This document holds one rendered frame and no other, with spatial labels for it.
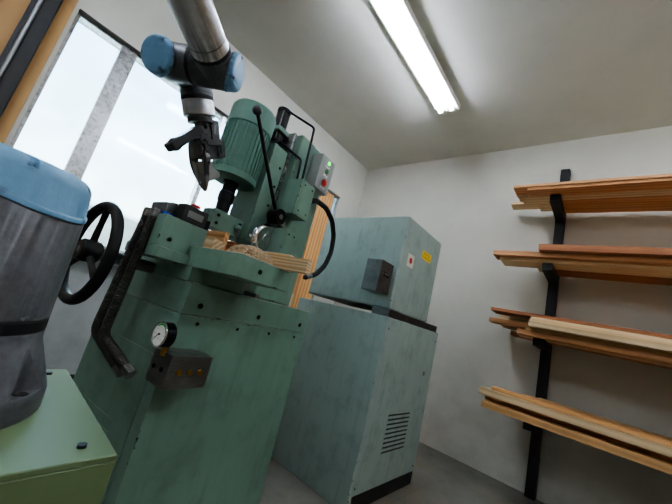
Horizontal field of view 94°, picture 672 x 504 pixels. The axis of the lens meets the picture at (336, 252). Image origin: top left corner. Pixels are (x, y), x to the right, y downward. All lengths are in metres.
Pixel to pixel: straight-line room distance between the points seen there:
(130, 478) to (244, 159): 0.99
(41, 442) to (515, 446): 2.74
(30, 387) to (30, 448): 0.08
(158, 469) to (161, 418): 0.14
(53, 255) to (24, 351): 0.10
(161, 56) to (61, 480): 0.83
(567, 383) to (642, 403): 0.37
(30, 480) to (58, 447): 0.04
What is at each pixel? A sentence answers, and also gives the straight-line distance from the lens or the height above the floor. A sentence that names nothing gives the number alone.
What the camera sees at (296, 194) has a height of 1.23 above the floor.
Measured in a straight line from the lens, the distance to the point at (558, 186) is 2.62.
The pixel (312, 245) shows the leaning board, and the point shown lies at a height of 1.44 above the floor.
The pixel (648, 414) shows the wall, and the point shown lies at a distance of 2.82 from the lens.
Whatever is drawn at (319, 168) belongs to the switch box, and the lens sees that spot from 1.42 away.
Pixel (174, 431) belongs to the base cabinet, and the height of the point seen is 0.40.
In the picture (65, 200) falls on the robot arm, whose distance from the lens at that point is 0.45.
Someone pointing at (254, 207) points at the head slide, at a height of 1.13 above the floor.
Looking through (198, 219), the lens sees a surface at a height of 0.98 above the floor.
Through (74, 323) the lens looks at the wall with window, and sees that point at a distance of 2.50.
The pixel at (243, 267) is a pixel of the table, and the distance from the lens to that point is 0.83.
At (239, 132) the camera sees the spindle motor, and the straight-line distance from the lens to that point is 1.28.
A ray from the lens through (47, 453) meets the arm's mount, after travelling 0.42.
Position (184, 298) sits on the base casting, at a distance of 0.96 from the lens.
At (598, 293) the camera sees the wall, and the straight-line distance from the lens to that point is 2.88.
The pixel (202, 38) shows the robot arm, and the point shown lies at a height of 1.29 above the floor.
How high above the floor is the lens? 0.80
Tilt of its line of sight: 12 degrees up
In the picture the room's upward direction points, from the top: 15 degrees clockwise
